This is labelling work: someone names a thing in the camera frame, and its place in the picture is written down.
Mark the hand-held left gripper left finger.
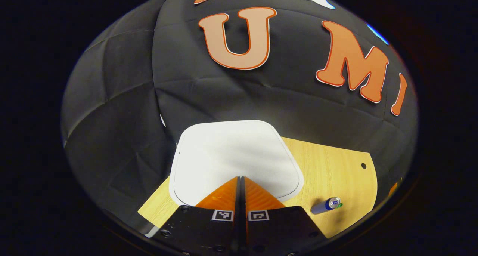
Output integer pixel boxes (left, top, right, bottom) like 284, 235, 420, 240
151, 176, 241, 256

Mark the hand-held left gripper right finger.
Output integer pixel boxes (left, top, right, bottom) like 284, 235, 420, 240
241, 176, 329, 256

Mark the blue silver pop can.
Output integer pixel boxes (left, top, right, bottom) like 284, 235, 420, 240
311, 197, 341, 215

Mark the white desktop garbage bin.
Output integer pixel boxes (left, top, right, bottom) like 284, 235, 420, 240
169, 120, 304, 207

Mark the black backdrop cloth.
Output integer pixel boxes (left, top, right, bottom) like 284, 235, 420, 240
61, 0, 419, 230

